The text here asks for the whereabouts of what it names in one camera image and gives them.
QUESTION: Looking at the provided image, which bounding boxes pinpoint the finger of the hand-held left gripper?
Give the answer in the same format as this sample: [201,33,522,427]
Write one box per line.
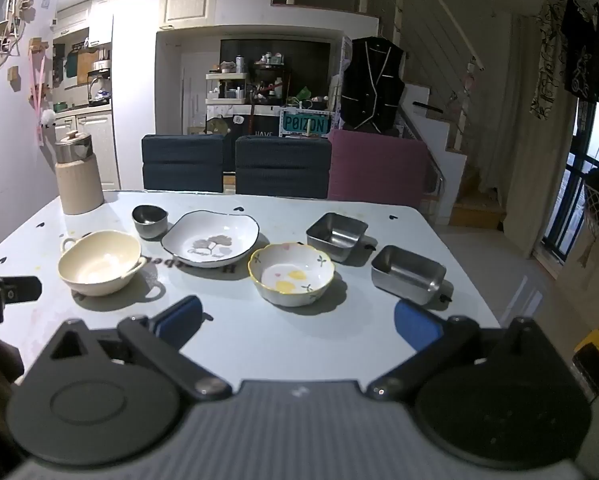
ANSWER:
[0,276,42,323]

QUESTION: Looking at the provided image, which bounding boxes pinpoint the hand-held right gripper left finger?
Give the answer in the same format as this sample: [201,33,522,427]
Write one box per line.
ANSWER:
[49,296,232,402]

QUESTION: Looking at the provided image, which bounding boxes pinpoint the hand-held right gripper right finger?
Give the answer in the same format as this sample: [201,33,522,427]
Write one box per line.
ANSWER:
[367,300,550,402]

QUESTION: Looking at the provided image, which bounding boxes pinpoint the cream bowl with handles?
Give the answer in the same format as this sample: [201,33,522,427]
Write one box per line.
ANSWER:
[58,230,147,297]

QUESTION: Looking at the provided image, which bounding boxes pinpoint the rectangular steel container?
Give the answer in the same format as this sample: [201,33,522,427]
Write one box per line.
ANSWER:
[306,212,369,263]
[371,245,447,306]

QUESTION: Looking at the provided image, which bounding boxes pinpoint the small round steel bowl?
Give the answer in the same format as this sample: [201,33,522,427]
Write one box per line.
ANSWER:
[132,205,169,239]

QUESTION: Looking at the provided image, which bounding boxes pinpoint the yellow rimmed lemon print bowl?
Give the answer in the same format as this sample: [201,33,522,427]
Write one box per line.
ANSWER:
[248,243,336,307]

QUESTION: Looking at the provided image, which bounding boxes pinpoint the beige thermos jug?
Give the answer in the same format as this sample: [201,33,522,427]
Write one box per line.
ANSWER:
[54,130,105,216]

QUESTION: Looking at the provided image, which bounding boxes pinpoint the dark blue chair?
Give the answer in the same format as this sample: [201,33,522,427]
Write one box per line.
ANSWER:
[142,133,225,193]
[235,136,333,200]

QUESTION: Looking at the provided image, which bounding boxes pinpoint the maroon chair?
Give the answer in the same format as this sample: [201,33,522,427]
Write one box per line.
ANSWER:
[328,129,430,211]

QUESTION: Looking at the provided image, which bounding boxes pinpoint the yellow box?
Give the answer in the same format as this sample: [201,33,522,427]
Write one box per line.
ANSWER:
[573,329,599,386]

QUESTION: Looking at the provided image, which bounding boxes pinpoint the white kitchen cabinets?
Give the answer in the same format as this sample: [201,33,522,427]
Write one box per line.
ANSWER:
[52,0,119,191]

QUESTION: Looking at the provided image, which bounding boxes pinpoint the beige curtain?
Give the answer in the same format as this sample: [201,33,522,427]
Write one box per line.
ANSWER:
[479,15,580,258]

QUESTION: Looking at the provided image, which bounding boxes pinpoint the staircase with railing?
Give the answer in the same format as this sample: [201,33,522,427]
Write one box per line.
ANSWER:
[399,0,507,231]

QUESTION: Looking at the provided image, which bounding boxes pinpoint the white storage rack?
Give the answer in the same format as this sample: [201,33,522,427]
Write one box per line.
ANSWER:
[205,72,252,106]

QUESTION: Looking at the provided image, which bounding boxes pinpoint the teal sign box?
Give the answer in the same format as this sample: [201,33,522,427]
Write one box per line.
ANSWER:
[279,108,330,138]

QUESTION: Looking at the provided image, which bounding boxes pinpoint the black vest on mannequin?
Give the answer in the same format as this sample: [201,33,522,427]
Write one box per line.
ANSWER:
[340,36,406,133]

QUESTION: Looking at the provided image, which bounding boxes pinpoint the patterned hanging cloth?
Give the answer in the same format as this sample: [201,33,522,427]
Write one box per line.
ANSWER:
[529,0,567,121]

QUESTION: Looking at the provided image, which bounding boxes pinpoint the black hanging clothes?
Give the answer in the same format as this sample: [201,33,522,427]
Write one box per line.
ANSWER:
[562,0,599,106]

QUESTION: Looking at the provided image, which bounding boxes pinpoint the pink ribbon wall decoration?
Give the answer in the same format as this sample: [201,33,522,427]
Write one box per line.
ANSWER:
[28,37,57,147]

